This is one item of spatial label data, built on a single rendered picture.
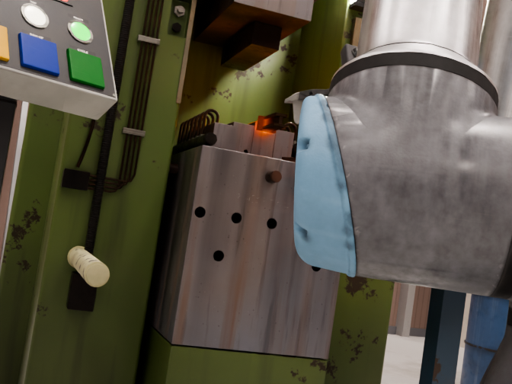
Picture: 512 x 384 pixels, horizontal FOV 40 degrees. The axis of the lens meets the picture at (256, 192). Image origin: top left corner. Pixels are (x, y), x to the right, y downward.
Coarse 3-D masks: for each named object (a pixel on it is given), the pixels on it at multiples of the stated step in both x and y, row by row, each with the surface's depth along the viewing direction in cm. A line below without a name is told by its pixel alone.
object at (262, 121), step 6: (270, 114) 162; (276, 114) 158; (282, 114) 159; (258, 120) 167; (264, 120) 167; (270, 120) 163; (276, 120) 160; (282, 120) 159; (258, 126) 166; (264, 126) 164; (270, 126) 161; (276, 126) 160; (282, 126) 159; (270, 132) 167
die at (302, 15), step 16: (208, 0) 195; (224, 0) 176; (240, 0) 167; (256, 0) 168; (272, 0) 170; (288, 0) 171; (304, 0) 172; (208, 16) 192; (224, 16) 179; (240, 16) 177; (256, 16) 175; (272, 16) 173; (288, 16) 171; (304, 16) 172; (208, 32) 195; (224, 32) 193; (240, 32) 191; (288, 32) 184
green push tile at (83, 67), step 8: (72, 56) 138; (80, 56) 140; (88, 56) 142; (96, 56) 143; (72, 64) 138; (80, 64) 139; (88, 64) 141; (96, 64) 142; (72, 72) 136; (80, 72) 138; (88, 72) 139; (96, 72) 141; (72, 80) 136; (80, 80) 137; (88, 80) 138; (96, 80) 140
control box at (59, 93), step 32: (0, 0) 133; (32, 0) 139; (96, 0) 152; (32, 32) 135; (64, 32) 141; (96, 32) 148; (0, 64) 126; (64, 64) 137; (32, 96) 135; (64, 96) 138; (96, 96) 140
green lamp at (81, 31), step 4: (72, 24) 143; (76, 24) 144; (80, 24) 145; (72, 28) 143; (76, 28) 143; (80, 28) 144; (84, 28) 145; (72, 32) 142; (76, 32) 143; (80, 32) 144; (84, 32) 144; (88, 32) 146; (76, 36) 143; (80, 36) 143; (84, 36) 144; (88, 36) 145
